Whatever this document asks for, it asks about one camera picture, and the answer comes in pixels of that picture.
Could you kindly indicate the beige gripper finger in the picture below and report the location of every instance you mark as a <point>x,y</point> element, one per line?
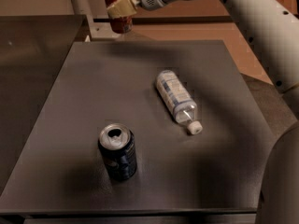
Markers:
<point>121,8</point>

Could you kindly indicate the red coke can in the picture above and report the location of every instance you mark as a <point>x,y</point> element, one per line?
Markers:
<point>119,25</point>

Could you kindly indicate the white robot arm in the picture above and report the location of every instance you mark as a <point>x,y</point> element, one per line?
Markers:
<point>272,33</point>

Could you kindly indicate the dark blue soda can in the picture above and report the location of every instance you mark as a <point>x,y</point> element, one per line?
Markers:
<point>116,143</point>

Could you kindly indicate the white pole in background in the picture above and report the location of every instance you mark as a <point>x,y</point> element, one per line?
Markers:
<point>81,7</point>

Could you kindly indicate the clear plastic water bottle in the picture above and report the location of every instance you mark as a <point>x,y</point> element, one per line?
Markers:
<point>178,101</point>

